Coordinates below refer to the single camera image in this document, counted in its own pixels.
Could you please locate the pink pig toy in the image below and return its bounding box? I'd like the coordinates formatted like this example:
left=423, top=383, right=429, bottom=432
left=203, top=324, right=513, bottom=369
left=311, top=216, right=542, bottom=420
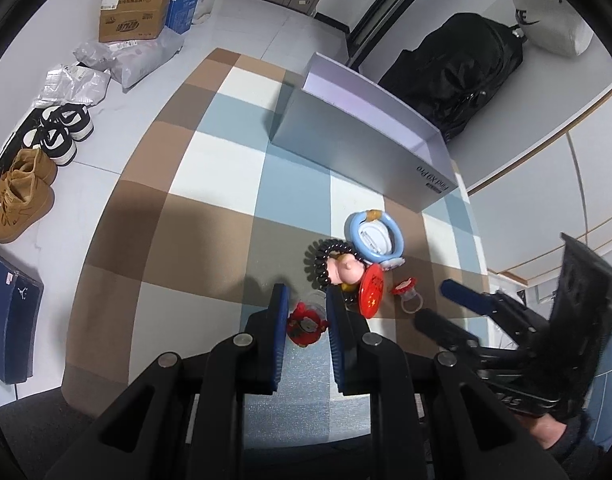
left=323, top=254, right=365, bottom=292

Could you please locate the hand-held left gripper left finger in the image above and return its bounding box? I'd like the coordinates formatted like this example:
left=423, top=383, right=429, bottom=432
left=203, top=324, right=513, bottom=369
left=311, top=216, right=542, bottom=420
left=50, top=282, right=291, bottom=480

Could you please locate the white oval bangle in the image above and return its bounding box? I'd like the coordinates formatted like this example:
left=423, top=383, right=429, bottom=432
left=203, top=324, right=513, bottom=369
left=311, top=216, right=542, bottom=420
left=358, top=220, right=394, bottom=261

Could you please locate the silver plastic mailer bag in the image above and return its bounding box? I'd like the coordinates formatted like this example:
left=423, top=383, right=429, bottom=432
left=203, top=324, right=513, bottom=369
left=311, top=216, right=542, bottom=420
left=36, top=62, right=111, bottom=108

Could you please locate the checkered floor mat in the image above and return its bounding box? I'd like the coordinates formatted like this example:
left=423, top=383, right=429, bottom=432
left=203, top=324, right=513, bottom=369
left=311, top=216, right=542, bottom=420
left=60, top=47, right=489, bottom=453

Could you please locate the tan suede shoe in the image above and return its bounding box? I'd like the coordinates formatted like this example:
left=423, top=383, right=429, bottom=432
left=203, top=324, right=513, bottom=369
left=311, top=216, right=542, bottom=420
left=0, top=172, right=55, bottom=244
left=8, top=147, right=59, bottom=186

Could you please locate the black coil hair tie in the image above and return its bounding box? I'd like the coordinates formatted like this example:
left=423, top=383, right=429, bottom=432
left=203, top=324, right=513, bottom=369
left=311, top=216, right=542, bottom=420
left=304, top=240, right=359, bottom=289

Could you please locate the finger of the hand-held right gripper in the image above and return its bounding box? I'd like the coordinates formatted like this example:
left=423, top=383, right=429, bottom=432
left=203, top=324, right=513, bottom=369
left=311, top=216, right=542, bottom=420
left=415, top=308, right=487, bottom=357
left=440, top=279, right=529, bottom=323

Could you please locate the blue cardboard box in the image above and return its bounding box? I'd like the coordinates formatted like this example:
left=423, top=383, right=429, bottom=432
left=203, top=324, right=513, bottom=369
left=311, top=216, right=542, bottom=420
left=134, top=0, right=207, bottom=33

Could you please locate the white tote bag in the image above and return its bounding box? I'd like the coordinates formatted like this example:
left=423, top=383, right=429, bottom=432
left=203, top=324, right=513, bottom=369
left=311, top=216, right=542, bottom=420
left=501, top=0, right=594, bottom=58

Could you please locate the blue bracelet with wooden beads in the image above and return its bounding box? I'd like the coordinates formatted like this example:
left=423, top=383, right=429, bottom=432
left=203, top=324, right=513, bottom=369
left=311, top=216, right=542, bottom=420
left=348, top=208, right=405, bottom=264

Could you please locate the silver box with lavender inside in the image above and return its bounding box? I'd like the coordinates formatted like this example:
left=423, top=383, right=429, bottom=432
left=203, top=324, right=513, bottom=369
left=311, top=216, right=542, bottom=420
left=268, top=51, right=459, bottom=211

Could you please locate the navy shoe box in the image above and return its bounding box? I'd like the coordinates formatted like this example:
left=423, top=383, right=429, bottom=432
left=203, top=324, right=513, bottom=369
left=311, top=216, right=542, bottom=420
left=0, top=245, right=45, bottom=386

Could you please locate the black and white sneaker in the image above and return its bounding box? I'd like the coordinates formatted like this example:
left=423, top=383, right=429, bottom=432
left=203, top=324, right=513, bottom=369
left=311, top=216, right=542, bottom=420
left=40, top=104, right=95, bottom=142
left=23, top=125, right=78, bottom=167

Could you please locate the white plastic bag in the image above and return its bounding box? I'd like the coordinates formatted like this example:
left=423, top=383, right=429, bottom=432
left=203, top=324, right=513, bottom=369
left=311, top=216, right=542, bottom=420
left=191, top=0, right=221, bottom=26

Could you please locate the red and clear ring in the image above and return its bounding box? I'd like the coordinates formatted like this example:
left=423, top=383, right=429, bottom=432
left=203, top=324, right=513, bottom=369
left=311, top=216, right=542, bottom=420
left=391, top=276, right=425, bottom=315

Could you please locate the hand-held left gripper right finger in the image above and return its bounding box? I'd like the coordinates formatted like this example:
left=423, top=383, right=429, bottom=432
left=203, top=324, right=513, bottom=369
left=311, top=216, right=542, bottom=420
left=326, top=287, right=572, bottom=480

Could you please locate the brown cardboard box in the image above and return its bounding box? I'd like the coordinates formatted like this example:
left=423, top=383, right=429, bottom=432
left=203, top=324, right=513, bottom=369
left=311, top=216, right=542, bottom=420
left=98, top=0, right=174, bottom=43

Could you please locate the grey plastic mailer bag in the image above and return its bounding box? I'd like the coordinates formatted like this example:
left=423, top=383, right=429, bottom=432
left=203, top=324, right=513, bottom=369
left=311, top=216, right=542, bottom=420
left=73, top=27, right=187, bottom=93

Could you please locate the red charm ornament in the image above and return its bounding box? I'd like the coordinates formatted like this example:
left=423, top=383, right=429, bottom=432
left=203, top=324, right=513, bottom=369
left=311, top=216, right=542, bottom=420
left=286, top=301, right=331, bottom=348

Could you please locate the black backpack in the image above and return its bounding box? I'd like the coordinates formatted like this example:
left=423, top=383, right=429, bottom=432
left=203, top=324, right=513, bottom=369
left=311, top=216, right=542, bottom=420
left=378, top=12, right=527, bottom=142

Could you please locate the person's right forearm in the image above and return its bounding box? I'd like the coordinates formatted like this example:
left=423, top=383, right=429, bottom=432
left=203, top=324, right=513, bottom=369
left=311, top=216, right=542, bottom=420
left=526, top=409, right=607, bottom=468

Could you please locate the person's blue jeans leg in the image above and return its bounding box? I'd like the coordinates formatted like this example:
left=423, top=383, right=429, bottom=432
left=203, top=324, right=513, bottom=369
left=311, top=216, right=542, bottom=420
left=583, top=355, right=612, bottom=453

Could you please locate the black sliding door frame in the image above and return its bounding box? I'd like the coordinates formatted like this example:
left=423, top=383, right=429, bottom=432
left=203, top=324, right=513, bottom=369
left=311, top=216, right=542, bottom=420
left=346, top=0, right=437, bottom=68

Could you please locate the red round badge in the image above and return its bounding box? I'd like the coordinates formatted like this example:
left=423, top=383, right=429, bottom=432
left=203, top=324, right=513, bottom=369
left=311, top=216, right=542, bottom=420
left=358, top=265, right=387, bottom=320

